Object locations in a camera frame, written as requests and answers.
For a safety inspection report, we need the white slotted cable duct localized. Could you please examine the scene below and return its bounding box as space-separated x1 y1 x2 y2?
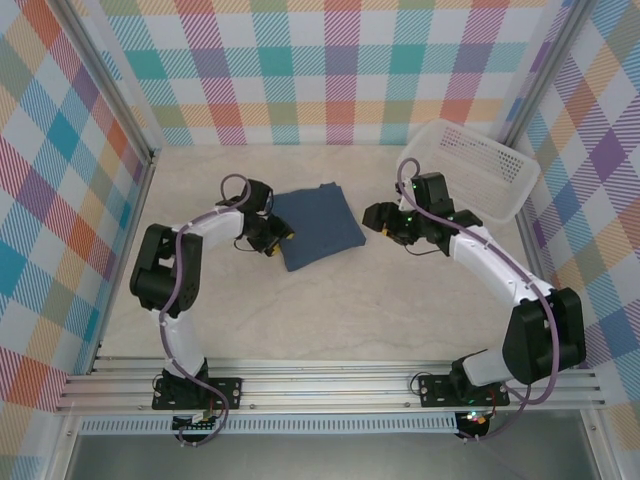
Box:
79 412 459 435

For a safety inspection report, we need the blue t-shirt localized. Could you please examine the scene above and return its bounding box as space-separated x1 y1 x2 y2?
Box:
272 183 367 274

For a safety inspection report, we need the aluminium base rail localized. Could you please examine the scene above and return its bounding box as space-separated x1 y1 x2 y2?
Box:
54 355 609 414

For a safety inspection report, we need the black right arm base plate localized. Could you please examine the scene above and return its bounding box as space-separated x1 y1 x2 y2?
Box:
418 374 511 407

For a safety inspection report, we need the aluminium upright post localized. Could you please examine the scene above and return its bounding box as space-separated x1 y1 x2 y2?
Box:
498 0 596 151
52 0 154 151

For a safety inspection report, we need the grey metal shelf plate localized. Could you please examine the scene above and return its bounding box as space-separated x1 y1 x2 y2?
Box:
64 432 599 480

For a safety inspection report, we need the aluminium side rail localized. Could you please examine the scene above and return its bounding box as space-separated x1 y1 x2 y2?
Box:
88 149 161 374

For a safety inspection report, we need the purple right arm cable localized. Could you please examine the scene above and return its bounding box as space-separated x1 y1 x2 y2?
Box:
395 157 560 444

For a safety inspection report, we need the white perforated plastic basket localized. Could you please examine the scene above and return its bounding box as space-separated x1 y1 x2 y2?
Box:
396 118 541 224

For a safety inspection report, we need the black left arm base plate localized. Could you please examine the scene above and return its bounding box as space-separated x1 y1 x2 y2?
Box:
152 377 245 411

